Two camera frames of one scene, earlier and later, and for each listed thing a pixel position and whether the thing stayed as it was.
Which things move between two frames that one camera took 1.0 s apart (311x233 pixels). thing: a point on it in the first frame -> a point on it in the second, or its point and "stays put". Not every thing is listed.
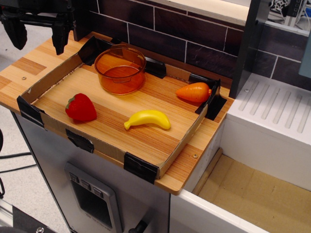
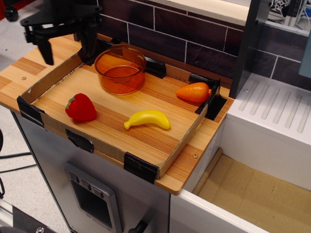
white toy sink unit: x=254 y=176 stays put
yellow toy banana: x=155 y=117 stays put
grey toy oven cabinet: x=94 y=193 stays put
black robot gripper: x=16 y=28 -> x=61 y=17
